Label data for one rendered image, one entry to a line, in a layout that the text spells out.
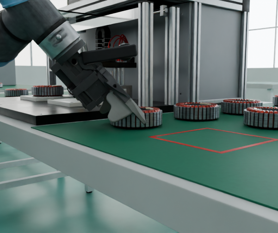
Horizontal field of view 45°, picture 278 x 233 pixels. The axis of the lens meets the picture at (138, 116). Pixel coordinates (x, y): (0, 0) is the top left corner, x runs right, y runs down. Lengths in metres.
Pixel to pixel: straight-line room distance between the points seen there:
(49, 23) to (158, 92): 0.56
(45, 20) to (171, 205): 0.43
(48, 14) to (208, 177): 0.43
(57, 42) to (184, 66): 0.48
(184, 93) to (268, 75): 6.99
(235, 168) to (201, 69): 0.68
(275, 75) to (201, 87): 6.85
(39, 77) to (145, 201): 5.72
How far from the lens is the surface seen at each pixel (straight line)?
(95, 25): 1.14
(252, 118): 0.72
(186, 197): 0.34
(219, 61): 1.13
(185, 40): 1.03
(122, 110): 0.64
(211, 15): 1.11
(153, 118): 0.68
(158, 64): 1.11
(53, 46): 0.66
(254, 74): 8.16
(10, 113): 0.92
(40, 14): 0.66
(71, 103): 0.93
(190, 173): 0.38
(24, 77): 5.98
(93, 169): 0.48
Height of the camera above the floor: 0.86
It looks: 7 degrees down
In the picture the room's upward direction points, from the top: straight up
